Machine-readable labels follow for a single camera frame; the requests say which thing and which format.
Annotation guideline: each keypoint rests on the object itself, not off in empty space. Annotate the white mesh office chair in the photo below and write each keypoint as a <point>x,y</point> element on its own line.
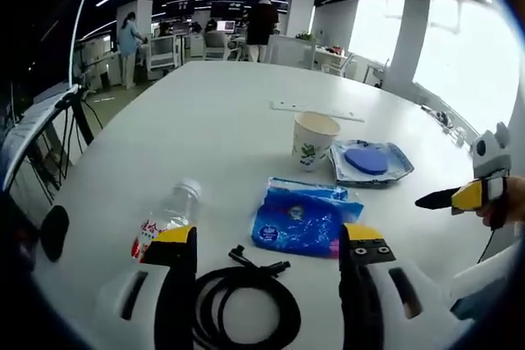
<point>215,44</point>
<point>164,53</point>

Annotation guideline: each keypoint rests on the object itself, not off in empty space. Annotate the printed paper cup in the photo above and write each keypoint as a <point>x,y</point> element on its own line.
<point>311,149</point>

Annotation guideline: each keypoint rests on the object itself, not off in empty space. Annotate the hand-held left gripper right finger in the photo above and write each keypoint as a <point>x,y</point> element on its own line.
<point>381,305</point>

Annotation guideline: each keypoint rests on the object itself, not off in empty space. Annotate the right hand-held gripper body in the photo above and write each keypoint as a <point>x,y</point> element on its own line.
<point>494,153</point>

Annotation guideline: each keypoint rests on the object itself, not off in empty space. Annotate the black tripod stand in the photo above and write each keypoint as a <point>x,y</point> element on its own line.
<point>84,126</point>

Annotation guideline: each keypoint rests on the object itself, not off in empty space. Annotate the white and blue plastic bag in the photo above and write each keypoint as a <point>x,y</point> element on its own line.
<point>398,165</point>

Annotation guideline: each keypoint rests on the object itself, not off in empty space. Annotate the blue tissue pack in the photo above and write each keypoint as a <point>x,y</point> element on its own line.
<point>303,219</point>

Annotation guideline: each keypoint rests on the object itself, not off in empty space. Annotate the clear water bottle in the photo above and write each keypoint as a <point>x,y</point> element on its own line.
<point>176,210</point>

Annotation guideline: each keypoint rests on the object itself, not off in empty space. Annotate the blue oval pad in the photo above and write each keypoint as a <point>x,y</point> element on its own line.
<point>367,161</point>

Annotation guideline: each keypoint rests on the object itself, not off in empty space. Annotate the white table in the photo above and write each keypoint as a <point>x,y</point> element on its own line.
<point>205,120</point>

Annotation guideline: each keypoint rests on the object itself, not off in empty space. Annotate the green potted plant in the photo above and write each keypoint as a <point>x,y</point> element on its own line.
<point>305,36</point>

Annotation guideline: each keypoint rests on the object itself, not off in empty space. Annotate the white table socket strip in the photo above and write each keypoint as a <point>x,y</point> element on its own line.
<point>316,111</point>

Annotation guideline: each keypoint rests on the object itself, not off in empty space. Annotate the person's right hand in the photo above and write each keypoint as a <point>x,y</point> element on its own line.
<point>508,202</point>

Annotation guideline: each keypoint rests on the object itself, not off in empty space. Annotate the black oval foam piece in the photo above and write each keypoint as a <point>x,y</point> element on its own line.
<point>55,233</point>

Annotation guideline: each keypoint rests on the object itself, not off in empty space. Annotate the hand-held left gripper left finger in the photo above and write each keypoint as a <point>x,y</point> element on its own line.
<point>131,305</point>

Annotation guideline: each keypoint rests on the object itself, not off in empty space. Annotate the metal frame stand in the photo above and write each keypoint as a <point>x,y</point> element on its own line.
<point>375,73</point>

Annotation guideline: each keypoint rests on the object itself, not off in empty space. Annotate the large display screen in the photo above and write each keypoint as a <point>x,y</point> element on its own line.
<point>33,120</point>

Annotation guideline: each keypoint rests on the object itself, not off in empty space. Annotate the white partition cabinet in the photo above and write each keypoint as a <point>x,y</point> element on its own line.
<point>289,51</point>

